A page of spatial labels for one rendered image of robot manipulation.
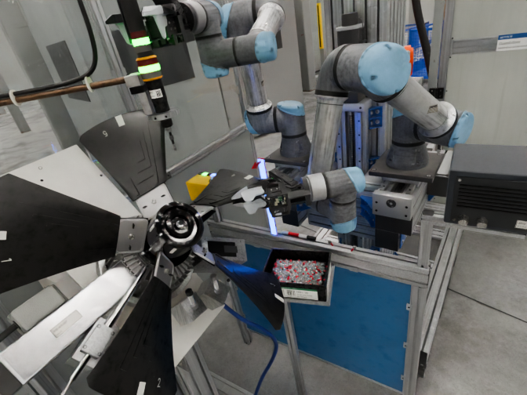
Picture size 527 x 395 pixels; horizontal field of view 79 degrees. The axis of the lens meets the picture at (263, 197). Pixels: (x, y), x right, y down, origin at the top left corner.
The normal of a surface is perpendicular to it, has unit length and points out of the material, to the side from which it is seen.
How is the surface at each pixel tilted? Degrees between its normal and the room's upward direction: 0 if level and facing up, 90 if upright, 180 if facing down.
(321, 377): 0
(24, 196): 70
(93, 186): 50
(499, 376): 0
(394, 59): 85
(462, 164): 15
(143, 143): 46
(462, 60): 90
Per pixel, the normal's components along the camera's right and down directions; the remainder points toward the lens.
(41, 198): 0.52, 0.04
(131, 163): -0.07, -0.15
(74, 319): 0.55, -0.45
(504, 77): -0.51, 0.50
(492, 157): -0.29, -0.70
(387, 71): 0.40, 0.31
